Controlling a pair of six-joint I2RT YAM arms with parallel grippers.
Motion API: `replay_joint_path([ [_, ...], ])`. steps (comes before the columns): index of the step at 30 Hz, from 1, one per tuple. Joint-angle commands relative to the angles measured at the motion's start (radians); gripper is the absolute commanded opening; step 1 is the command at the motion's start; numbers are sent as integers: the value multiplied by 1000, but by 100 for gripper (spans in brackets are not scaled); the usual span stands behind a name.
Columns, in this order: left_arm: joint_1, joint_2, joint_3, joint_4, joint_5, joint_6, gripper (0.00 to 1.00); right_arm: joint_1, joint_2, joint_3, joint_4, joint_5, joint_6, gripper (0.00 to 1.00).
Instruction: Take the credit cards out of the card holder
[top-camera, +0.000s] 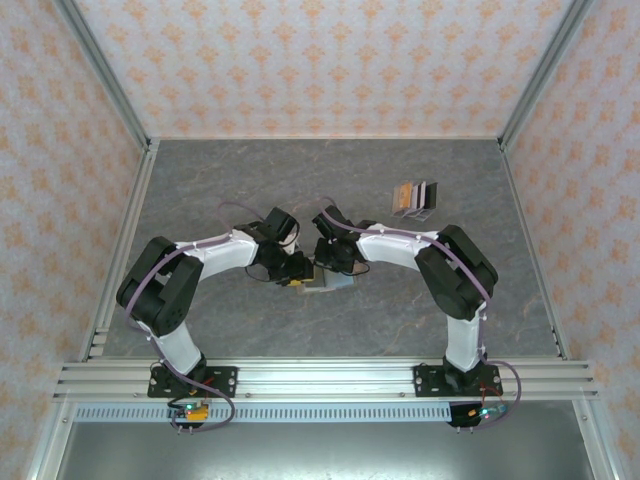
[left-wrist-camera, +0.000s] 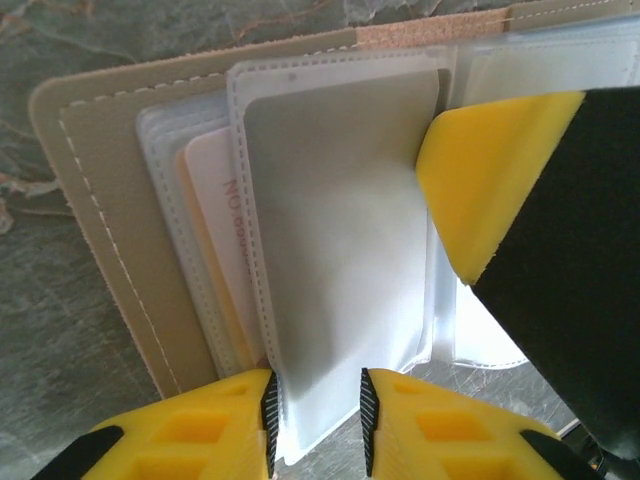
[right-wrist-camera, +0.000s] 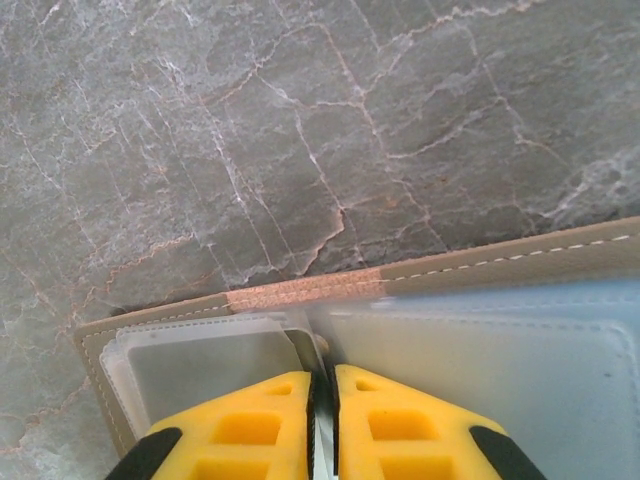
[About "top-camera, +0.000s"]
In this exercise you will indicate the grey card holder wallet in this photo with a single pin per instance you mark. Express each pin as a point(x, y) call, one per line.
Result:
point(340, 282)

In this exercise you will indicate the clear acrylic card stand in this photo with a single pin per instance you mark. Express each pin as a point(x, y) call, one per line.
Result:
point(407, 215)

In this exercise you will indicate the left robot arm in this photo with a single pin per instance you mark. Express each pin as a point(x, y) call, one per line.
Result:
point(220, 255)

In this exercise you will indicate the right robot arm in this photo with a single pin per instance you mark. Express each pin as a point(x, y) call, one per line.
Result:
point(395, 247)

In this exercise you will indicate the orange card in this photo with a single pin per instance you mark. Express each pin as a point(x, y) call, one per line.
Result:
point(402, 196)

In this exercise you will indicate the white card with black stripe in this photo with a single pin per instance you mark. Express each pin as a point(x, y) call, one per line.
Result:
point(418, 194)

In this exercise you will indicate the left control board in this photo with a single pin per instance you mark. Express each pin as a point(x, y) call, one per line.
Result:
point(192, 412)

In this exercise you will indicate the control board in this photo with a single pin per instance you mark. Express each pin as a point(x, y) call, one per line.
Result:
point(192, 412)
point(487, 412)

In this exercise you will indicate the metal sheet panel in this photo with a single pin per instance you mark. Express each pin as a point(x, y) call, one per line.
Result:
point(325, 450)

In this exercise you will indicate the right control board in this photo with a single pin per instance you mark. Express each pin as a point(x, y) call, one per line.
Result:
point(487, 412)

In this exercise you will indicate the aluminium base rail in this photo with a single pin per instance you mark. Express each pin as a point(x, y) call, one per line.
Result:
point(325, 380)

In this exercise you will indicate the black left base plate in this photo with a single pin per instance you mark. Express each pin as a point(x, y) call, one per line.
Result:
point(225, 380)

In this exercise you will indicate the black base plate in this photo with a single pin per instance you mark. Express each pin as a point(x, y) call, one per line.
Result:
point(425, 380)
point(225, 380)

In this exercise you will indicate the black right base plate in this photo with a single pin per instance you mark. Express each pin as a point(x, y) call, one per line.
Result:
point(425, 380)

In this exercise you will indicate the aluminium side rail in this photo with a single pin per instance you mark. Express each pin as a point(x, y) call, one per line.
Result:
point(144, 175)
point(515, 175)

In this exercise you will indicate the aluminium frame post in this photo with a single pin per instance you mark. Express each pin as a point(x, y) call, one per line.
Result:
point(541, 75)
point(106, 75)

